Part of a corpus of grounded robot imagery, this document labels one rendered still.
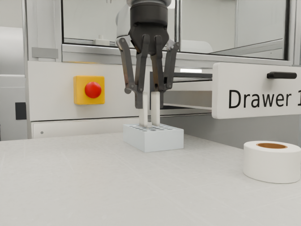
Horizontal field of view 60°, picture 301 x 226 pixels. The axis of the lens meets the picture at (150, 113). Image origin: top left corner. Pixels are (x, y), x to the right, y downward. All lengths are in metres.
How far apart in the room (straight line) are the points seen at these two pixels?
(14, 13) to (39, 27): 3.35
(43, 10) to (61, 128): 0.29
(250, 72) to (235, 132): 0.43
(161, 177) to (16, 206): 0.17
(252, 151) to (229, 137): 0.60
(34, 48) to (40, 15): 0.08
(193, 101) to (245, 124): 0.43
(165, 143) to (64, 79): 0.33
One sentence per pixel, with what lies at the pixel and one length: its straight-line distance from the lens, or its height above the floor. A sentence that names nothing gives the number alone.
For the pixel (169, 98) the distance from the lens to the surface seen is 0.70.
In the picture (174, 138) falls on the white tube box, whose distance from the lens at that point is 0.51.
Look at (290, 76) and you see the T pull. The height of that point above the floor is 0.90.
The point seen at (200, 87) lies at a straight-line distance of 0.60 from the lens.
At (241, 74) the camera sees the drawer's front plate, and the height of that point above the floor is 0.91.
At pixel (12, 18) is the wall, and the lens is 4.05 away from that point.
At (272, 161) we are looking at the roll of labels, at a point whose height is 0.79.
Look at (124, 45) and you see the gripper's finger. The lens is 0.51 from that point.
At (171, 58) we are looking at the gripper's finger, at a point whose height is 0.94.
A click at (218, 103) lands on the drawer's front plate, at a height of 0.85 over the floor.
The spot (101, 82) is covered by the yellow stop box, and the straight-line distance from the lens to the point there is 0.67.
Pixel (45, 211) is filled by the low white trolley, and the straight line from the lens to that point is 0.28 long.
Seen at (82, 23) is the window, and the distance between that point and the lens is 0.75.
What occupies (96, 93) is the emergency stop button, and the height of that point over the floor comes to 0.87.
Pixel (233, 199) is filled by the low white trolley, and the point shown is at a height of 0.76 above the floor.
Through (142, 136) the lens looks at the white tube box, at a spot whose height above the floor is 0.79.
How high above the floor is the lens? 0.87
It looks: 5 degrees down
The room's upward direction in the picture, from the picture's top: straight up
